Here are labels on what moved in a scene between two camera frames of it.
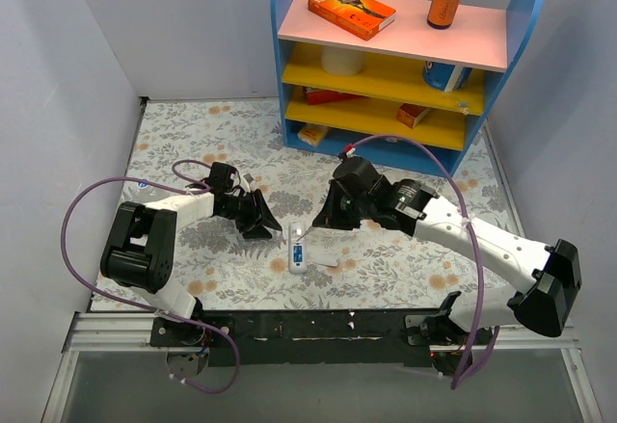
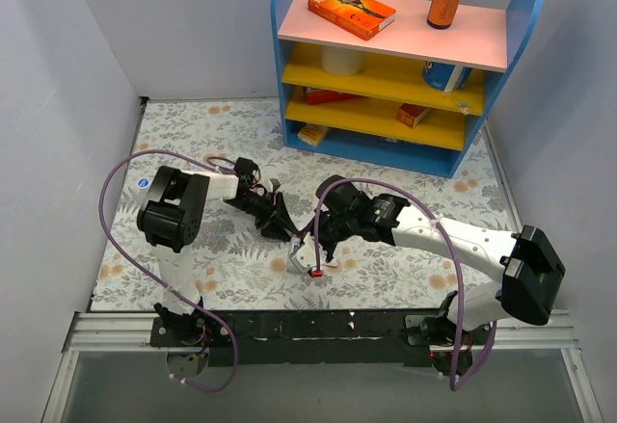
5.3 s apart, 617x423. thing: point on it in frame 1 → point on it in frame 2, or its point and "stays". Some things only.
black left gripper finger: [257, 232] → [277, 232]
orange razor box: [348, 11] stays
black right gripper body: [341, 203] → [326, 233]
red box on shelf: [315, 96] stays
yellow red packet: [312, 134] stays
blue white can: [446, 77] stays
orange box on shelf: [412, 115] stays
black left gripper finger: [268, 218] → [284, 215]
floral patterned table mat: [299, 268] stays
